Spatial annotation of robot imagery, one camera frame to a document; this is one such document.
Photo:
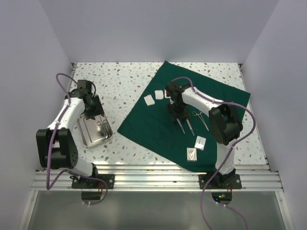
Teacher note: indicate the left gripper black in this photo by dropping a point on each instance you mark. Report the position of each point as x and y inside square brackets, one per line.
[98, 110]

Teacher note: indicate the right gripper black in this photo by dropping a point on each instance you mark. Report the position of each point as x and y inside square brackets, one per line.
[184, 115]

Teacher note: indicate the large steel surgical scissors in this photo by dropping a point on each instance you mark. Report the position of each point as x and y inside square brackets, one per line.
[181, 127]

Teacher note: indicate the steel scissors medium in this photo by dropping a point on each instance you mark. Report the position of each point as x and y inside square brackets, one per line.
[190, 127]

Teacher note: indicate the white sterile packet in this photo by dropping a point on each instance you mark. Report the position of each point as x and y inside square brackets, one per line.
[200, 143]

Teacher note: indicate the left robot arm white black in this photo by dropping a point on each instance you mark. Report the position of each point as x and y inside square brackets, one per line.
[56, 146]

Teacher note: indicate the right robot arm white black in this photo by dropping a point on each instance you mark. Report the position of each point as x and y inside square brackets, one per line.
[224, 121]

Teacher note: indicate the green surgical drape cloth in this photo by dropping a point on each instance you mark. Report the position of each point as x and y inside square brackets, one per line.
[152, 126]

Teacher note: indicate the stainless steel instrument tray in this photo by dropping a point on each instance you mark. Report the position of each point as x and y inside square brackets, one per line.
[88, 130]

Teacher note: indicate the white gauze pad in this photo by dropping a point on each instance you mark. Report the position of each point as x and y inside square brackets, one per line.
[166, 94]
[149, 100]
[159, 94]

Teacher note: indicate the aluminium rail frame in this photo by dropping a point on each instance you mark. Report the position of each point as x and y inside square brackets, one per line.
[172, 178]

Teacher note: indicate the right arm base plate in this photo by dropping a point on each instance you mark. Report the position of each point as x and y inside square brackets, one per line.
[228, 181]

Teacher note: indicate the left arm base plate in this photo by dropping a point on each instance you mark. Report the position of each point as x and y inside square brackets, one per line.
[81, 183]

